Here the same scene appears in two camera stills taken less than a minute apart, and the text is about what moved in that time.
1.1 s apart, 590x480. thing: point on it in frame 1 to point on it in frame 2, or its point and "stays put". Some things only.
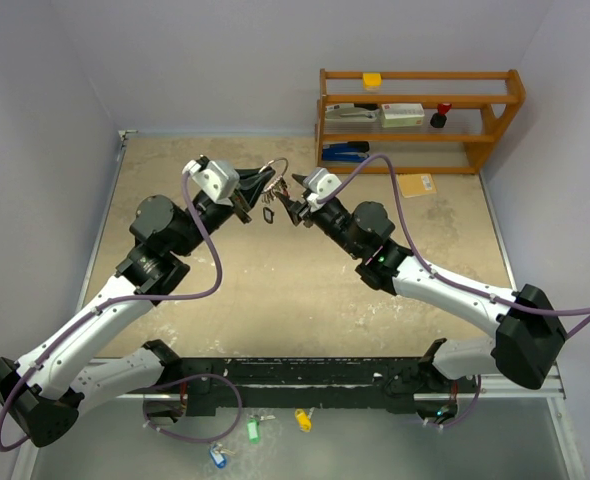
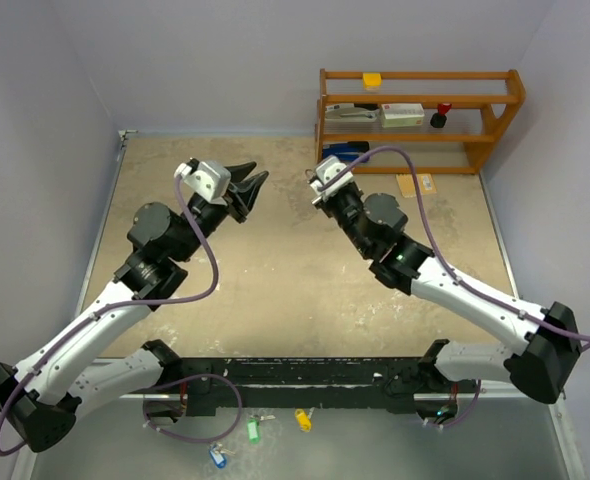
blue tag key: (218, 454) stays put
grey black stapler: (351, 114) stays put
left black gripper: (248, 190) stays put
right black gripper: (299, 212) to (326, 202)
